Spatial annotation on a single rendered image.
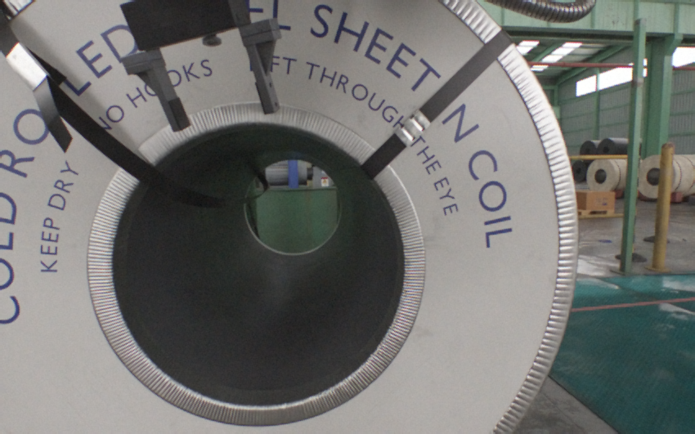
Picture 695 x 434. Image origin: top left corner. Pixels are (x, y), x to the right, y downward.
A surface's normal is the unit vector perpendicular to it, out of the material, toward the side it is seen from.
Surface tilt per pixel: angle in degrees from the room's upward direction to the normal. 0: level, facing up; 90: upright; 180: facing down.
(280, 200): 90
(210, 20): 114
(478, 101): 90
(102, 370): 90
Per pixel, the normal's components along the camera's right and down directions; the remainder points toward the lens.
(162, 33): -0.12, 0.51
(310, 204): 0.11, 0.11
